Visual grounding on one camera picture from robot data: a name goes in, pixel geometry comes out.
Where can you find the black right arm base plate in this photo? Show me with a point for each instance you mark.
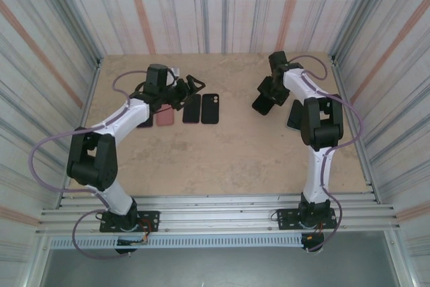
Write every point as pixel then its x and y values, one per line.
pixel 285 219

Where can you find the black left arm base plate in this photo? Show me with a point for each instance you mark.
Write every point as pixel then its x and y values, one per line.
pixel 151 221

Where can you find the aluminium front rail frame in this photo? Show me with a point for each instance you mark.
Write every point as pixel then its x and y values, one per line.
pixel 215 213

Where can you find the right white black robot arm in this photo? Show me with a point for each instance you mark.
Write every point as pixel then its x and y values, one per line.
pixel 322 125

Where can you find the grey metal panel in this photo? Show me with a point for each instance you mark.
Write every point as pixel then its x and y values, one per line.
pixel 215 267

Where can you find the dark purple phone case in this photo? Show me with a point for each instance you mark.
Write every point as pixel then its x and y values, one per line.
pixel 146 124

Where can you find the pink phone case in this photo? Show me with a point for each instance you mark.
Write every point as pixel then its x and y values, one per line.
pixel 165 118

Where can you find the black connector box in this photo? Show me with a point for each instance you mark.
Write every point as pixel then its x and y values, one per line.
pixel 126 250
pixel 310 241

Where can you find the aluminium side rail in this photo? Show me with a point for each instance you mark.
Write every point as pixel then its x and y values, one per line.
pixel 376 198
pixel 92 85

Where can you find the black smartphone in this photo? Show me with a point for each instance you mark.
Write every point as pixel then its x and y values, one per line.
pixel 262 105
pixel 295 117

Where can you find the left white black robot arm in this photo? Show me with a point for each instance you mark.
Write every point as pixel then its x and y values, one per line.
pixel 94 162

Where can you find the black phone case camera cutout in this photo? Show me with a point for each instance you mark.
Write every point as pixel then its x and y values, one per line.
pixel 210 112

